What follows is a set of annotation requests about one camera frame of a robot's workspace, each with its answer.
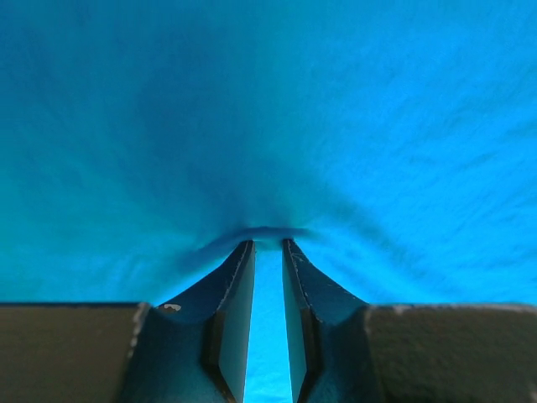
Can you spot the blue t-shirt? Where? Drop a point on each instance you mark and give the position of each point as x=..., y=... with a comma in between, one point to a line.
x=395, y=141

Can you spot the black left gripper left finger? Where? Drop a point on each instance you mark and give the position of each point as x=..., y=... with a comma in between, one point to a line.
x=192, y=348

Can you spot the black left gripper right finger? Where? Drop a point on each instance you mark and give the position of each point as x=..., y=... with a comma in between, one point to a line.
x=343, y=349

